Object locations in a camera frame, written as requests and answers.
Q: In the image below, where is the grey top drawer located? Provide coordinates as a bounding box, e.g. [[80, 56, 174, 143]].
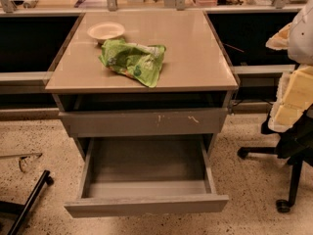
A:
[[60, 108, 227, 137]]

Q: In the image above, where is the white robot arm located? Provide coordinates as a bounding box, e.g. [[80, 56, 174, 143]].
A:
[[266, 0, 313, 132]]

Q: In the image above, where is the grey drawer cabinet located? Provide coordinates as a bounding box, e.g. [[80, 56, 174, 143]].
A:
[[46, 10, 238, 153]]

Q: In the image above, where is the black chair base left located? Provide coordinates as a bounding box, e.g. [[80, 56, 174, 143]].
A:
[[0, 170, 54, 235]]

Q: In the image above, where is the grey drawer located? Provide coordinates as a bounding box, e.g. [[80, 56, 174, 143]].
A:
[[65, 135, 228, 217], [60, 108, 227, 137]]

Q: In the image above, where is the green chip bag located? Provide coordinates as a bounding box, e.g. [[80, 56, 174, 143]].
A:
[[99, 38, 166, 88]]

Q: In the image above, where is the white paper bowl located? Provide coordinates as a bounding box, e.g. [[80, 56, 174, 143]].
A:
[[87, 22, 125, 44]]

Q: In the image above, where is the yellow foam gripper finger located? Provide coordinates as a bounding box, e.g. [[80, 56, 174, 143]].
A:
[[267, 65, 313, 132], [265, 23, 291, 51]]

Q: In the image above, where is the black office chair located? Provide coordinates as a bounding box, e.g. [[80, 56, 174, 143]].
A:
[[237, 107, 313, 212]]

